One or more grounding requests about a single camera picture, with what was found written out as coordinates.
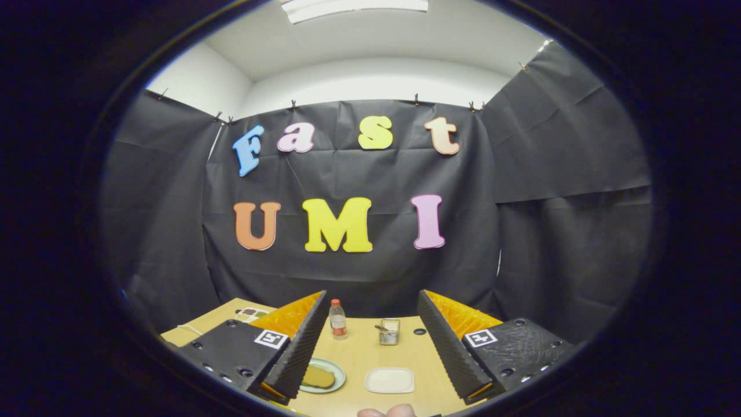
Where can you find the white square plate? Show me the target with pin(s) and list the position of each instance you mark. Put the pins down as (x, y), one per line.
(389, 380)

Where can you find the clear bottle with red cap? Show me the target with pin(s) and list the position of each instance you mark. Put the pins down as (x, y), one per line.
(338, 321)

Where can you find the white ceiling light panel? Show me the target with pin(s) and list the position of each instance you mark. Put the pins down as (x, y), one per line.
(353, 8)

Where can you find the brown bread slice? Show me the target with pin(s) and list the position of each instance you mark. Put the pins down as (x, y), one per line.
(318, 377)

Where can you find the black backdrop cloth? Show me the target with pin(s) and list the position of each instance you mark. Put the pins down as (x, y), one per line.
(370, 174)

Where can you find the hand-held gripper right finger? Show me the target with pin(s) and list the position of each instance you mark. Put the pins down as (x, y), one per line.
(447, 350)

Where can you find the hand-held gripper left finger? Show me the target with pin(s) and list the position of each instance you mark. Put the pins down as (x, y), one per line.
(301, 347)

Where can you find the white divided seasoning tray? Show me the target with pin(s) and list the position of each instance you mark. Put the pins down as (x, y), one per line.
(250, 313)

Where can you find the clear cutlery holder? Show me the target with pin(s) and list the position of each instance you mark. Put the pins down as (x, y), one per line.
(389, 333)

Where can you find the pale green round plate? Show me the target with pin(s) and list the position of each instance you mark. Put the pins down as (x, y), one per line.
(338, 373)

